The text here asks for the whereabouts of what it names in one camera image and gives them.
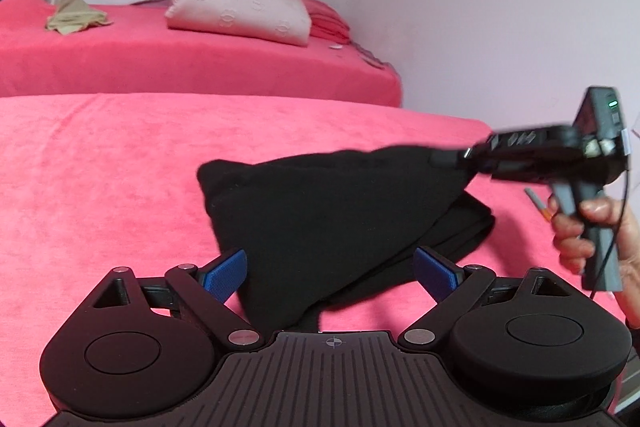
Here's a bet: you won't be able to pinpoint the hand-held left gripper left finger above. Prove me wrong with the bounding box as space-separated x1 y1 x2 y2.
92 249 266 348

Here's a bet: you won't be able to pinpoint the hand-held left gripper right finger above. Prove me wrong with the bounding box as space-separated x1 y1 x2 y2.
397 247 573 348

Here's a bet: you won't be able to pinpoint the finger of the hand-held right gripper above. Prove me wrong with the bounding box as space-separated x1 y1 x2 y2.
430 134 501 174

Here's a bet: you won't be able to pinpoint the black pants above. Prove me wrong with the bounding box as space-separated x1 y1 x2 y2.
196 142 497 335

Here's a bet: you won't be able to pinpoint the person's right hand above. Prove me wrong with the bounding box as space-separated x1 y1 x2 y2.
547 194 640 309

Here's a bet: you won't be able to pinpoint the green and orange pen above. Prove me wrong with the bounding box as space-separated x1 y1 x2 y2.
524 188 554 223

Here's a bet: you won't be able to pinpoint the dark patterned cloth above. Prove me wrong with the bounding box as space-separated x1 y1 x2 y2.
350 41 402 74

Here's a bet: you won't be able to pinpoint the pink bed with terry cover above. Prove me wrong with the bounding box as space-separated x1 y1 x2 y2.
0 93 632 427

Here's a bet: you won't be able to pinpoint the folded pink blanket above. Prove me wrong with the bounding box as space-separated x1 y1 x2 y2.
300 0 351 44

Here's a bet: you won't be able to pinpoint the pink bed with pillows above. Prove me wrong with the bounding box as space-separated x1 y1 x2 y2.
0 0 404 108

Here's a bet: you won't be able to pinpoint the pink-white pillow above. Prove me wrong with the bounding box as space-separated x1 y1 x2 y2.
165 0 314 47

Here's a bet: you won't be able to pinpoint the beige crumpled cloth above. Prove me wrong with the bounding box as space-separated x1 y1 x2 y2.
46 0 114 34

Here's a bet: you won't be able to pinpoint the thin black cable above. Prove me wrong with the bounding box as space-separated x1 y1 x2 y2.
590 152 632 303

